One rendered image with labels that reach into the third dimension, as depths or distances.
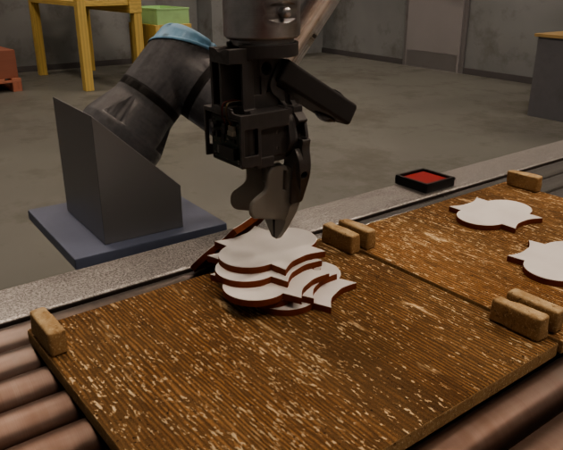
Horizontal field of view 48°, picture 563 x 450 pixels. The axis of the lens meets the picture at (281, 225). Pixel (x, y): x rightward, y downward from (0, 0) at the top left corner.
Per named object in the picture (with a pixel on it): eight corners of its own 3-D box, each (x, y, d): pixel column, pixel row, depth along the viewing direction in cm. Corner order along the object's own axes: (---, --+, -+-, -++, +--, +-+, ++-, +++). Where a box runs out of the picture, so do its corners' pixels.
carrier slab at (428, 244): (330, 245, 90) (330, 235, 90) (504, 189, 113) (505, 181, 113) (560, 354, 64) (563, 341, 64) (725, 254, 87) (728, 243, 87)
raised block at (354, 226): (336, 237, 89) (337, 219, 88) (346, 234, 90) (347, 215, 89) (366, 251, 84) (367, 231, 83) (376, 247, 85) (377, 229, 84)
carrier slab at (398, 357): (29, 342, 66) (26, 329, 66) (325, 246, 90) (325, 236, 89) (204, 576, 41) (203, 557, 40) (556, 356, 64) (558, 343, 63)
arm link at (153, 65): (129, 87, 117) (172, 29, 118) (189, 129, 117) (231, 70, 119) (116, 65, 105) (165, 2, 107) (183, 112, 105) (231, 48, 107)
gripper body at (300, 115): (205, 160, 67) (197, 42, 63) (271, 146, 72) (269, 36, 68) (244, 177, 62) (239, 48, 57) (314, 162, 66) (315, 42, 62)
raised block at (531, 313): (486, 320, 68) (490, 296, 66) (497, 314, 69) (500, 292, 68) (538, 345, 63) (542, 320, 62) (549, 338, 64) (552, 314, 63)
